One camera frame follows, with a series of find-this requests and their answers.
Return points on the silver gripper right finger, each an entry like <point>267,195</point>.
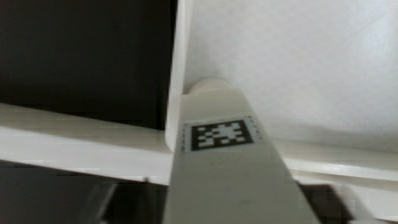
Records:
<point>325,203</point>

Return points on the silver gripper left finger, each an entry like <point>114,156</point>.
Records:
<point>125,203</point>

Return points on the white desk leg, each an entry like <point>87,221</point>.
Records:
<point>231,186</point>

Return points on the white desk top tray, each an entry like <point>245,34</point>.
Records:
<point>306,54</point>

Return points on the white L-shaped fence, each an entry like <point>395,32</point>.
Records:
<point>119,151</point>

